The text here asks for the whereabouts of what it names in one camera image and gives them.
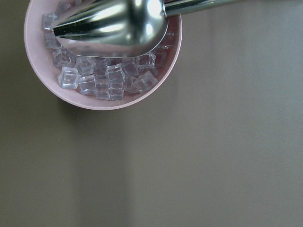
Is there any clear ice cubes pile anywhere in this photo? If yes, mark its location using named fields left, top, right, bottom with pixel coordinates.
left=42, top=0, right=175, bottom=100

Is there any steel ice scoop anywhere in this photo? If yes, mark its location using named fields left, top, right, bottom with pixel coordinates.
left=52, top=0, right=252, bottom=59

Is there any pink bowl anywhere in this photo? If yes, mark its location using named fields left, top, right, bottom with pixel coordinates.
left=24, top=0, right=182, bottom=111

